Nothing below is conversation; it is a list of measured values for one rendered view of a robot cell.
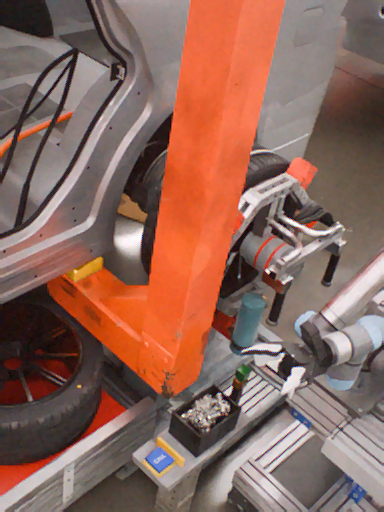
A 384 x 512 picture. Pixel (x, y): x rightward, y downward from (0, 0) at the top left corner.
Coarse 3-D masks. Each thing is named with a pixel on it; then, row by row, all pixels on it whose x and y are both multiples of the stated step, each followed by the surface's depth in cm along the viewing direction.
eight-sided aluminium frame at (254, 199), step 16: (288, 176) 233; (256, 192) 221; (272, 192) 222; (288, 192) 231; (304, 192) 241; (240, 208) 220; (256, 208) 218; (304, 224) 257; (288, 240) 263; (256, 288) 262; (224, 304) 241; (240, 304) 251
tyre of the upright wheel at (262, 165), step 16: (256, 144) 239; (256, 160) 226; (272, 160) 230; (256, 176) 225; (272, 176) 234; (160, 192) 227; (288, 208) 259; (144, 224) 232; (144, 240) 233; (144, 256) 238; (256, 272) 268; (240, 288) 264
